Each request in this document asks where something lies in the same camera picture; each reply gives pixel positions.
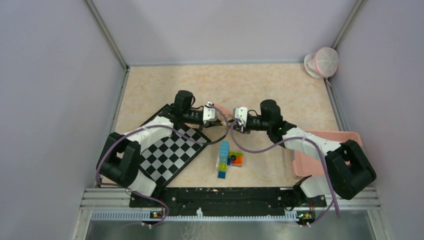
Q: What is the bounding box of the white pink mesh laundry bag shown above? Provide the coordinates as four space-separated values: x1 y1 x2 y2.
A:
303 47 339 79

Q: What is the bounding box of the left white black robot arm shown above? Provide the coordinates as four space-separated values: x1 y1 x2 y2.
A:
95 90 224 207

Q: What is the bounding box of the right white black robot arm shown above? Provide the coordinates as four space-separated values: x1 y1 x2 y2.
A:
233 99 377 206

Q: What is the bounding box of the colourful toy block stack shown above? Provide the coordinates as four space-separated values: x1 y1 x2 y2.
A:
216 141 244 179

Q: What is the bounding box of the pink plastic basket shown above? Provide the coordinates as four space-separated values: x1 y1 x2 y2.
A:
292 131 363 177

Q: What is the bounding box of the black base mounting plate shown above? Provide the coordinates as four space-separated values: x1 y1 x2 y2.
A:
129 187 327 217

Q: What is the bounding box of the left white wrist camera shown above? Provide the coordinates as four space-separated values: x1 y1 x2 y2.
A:
202 102 217 124

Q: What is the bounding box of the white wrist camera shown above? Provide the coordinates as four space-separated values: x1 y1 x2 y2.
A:
202 102 217 124
232 106 248 127

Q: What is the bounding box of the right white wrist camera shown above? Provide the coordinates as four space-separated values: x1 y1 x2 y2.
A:
232 106 248 127

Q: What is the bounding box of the aluminium frame rail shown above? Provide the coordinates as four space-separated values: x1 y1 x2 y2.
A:
79 186 382 222

